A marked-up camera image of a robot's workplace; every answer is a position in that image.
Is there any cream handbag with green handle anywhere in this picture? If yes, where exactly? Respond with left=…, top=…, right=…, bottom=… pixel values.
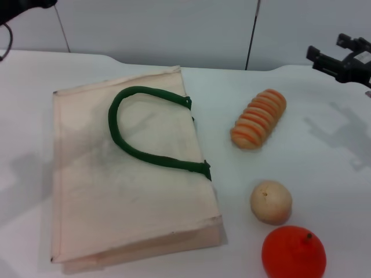
left=50, top=65, right=225, bottom=275

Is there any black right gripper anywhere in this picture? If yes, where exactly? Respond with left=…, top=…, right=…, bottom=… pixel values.
left=306, top=33, right=371, bottom=88

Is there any pale yellow pear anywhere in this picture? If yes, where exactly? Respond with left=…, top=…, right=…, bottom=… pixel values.
left=250, top=180, right=293, bottom=226

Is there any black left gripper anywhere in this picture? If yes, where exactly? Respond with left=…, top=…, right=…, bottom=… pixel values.
left=0, top=0, right=58, bottom=27

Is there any red orange fruit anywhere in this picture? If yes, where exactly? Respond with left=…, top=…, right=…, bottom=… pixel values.
left=261, top=225, right=328, bottom=278

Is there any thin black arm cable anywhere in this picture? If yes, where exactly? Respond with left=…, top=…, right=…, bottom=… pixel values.
left=0, top=24, right=14, bottom=62

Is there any orange striped bread roll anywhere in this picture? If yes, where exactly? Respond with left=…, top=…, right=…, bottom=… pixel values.
left=230, top=88, right=288, bottom=151

